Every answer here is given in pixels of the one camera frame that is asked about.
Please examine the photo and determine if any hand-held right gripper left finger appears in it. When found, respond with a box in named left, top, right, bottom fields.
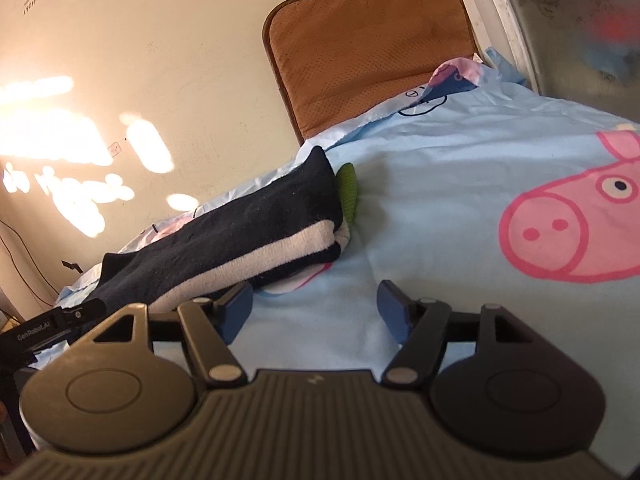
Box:
left=70, top=281, right=254, bottom=386

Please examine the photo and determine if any navy green white striped sweater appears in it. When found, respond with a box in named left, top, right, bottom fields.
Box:
left=60, top=146, right=362, bottom=313

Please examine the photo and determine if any brown seat cushion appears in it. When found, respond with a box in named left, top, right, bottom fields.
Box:
left=262, top=0, right=482, bottom=147

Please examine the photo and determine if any thin black wall cable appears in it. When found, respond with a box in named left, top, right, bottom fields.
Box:
left=0, top=220, right=61, bottom=307

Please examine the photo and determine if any white window frame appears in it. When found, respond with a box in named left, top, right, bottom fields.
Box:
left=440, top=0, right=542, bottom=95

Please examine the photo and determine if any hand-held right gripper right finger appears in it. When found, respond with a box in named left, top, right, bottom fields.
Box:
left=376, top=280, right=551, bottom=386

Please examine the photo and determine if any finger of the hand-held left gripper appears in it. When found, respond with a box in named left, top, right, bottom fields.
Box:
left=52, top=299, right=107, bottom=325

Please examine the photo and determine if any light blue printed blanket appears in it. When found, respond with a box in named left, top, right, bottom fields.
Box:
left=35, top=47, right=640, bottom=466

